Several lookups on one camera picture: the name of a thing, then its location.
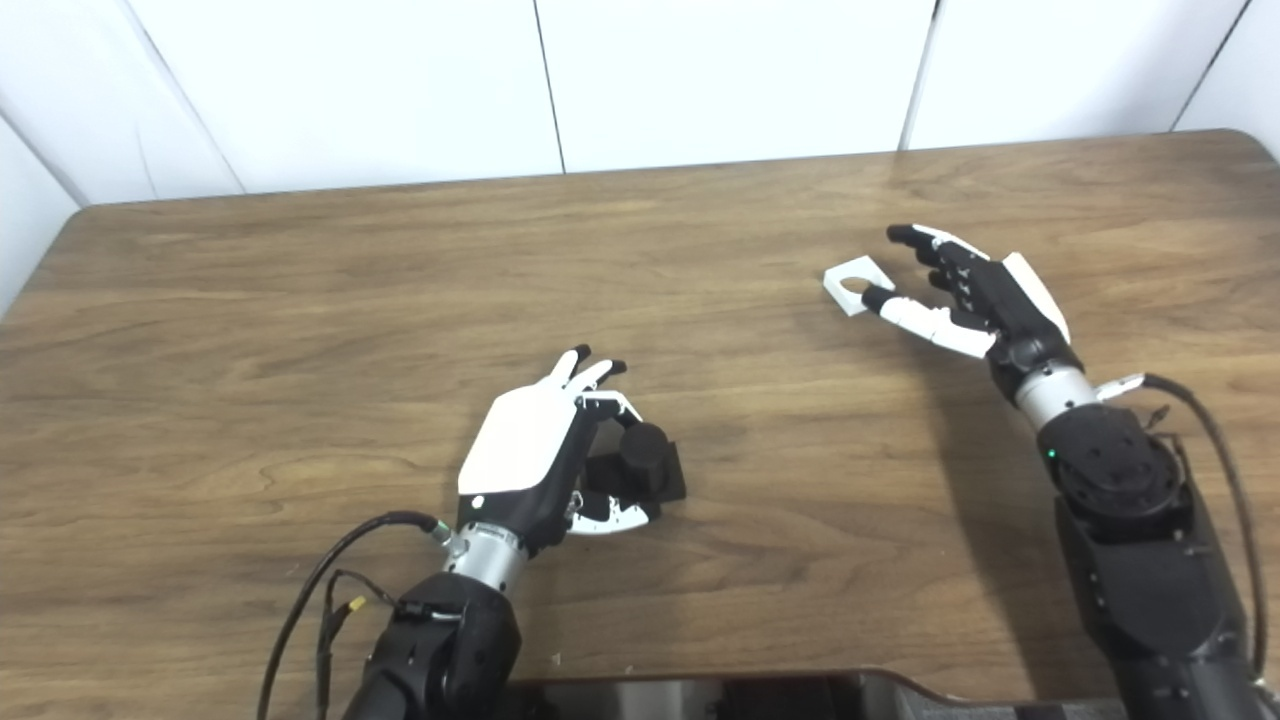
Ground thick black wrist cable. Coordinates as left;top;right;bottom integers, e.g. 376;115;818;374
1095;372;1271;681
257;510;446;720

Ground thick black left wrist cable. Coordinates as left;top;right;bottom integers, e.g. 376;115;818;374
257;510;446;720

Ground thin wires with yellow connector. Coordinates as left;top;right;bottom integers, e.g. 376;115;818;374
315;570;401;720

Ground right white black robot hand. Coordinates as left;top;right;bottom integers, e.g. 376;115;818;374
860;223;1086;403

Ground white square piece with hole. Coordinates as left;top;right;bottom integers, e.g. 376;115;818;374
823;257;898;317

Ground black robot torso cover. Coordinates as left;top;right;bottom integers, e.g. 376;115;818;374
505;670;1131;720

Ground black peg with square base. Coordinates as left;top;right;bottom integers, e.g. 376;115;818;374
583;420;689;504

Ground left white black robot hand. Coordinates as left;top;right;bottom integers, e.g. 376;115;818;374
457;344;663;556

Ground thick black right wrist cable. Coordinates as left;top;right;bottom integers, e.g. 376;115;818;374
1095;372;1271;681

